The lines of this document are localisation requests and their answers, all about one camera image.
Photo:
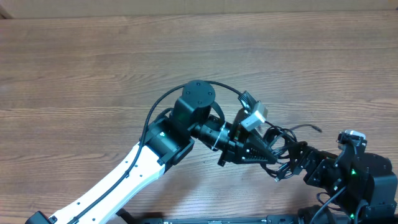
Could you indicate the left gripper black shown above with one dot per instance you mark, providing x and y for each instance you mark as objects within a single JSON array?
[{"x": 239, "y": 141}]

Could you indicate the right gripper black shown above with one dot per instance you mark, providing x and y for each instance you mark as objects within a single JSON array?
[{"x": 321, "y": 164}]

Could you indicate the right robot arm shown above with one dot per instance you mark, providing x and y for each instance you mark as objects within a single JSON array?
[{"x": 362, "y": 184}]

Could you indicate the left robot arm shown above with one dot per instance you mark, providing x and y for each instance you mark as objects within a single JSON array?
[{"x": 164, "y": 142}]

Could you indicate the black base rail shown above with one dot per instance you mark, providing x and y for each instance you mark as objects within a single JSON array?
[{"x": 122, "y": 216}]

